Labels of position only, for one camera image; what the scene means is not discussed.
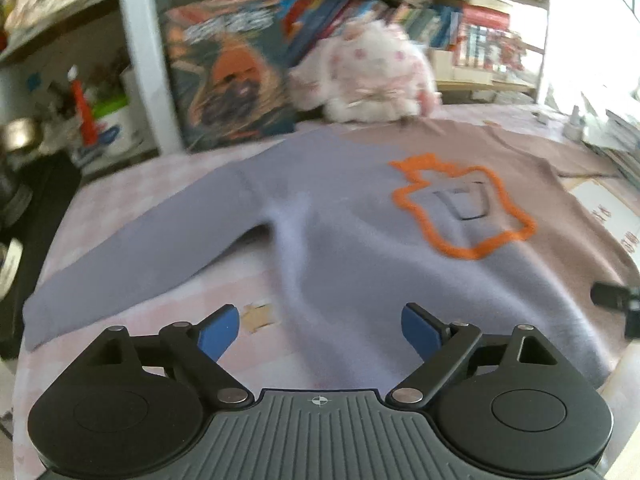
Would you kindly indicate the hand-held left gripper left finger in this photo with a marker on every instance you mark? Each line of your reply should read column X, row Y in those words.
column 219, row 332

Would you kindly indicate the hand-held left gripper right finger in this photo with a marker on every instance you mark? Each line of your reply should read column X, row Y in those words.
column 419, row 331

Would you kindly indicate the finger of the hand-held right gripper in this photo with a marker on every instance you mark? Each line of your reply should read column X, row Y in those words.
column 612, row 296

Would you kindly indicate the purple and brown sweater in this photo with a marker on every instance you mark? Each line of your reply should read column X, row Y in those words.
column 325, row 240

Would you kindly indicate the pink checked printed blanket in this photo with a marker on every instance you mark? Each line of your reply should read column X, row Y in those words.
column 165, row 305

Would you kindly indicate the white printed box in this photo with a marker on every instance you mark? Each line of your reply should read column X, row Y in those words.
column 607, row 215

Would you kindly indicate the stack of papers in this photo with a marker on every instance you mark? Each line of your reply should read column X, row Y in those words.
column 617, row 140

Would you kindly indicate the small grey bottle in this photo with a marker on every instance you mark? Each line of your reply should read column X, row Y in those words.
column 575, row 125

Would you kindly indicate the white tub with green lid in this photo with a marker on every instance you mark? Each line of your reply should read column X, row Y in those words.
column 122, row 130

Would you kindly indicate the orange illustrated picture book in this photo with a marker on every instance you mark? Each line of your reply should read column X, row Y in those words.
column 230, row 75

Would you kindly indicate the red bottle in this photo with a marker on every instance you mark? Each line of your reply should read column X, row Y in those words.
column 85, row 110

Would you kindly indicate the pink and white plush toy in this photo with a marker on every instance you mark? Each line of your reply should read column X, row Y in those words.
column 367, row 70

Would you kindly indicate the metal bowl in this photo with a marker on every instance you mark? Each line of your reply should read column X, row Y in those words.
column 20, row 135

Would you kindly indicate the row of books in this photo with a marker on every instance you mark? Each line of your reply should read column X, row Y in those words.
column 480, row 35

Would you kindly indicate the white shelf frame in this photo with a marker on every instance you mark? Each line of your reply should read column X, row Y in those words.
column 145, row 60

